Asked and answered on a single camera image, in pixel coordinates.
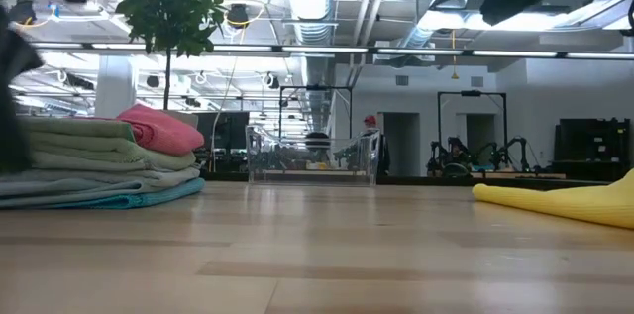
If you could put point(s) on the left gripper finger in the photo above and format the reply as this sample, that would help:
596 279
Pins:
12 131

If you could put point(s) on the sage green microfiber towel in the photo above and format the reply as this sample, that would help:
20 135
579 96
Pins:
74 145

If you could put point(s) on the light blue teal-edged towel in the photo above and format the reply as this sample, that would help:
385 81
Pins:
49 191

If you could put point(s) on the pink microfiber towel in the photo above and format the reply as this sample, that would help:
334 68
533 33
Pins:
163 131

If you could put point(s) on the bright blue microfiber towel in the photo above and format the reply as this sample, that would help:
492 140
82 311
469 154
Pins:
148 199

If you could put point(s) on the grey waffle microfiber towel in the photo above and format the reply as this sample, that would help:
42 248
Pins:
163 177

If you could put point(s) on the clear plastic bin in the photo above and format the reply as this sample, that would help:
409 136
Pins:
312 179

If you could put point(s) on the yellow microfiber towel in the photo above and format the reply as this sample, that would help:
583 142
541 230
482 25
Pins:
569 202

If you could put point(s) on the black background robot arm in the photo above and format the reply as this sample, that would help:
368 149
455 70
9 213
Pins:
510 143

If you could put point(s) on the white building column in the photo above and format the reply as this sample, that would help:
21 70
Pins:
115 86

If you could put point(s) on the green plant in white pot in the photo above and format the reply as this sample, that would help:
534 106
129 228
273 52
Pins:
163 7

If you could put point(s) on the black background monitor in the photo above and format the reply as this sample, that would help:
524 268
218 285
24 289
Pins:
223 128

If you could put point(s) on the black ceiling dome fixture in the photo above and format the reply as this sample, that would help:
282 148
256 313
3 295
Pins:
238 14

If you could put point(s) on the linear ceiling light bar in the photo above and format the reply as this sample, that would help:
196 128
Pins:
322 49

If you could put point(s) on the person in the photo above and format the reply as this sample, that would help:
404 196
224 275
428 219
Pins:
317 141
456 155
384 155

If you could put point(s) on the black background shelf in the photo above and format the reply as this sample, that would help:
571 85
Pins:
592 145

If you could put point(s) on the black station frame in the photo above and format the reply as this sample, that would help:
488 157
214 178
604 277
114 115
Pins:
470 93

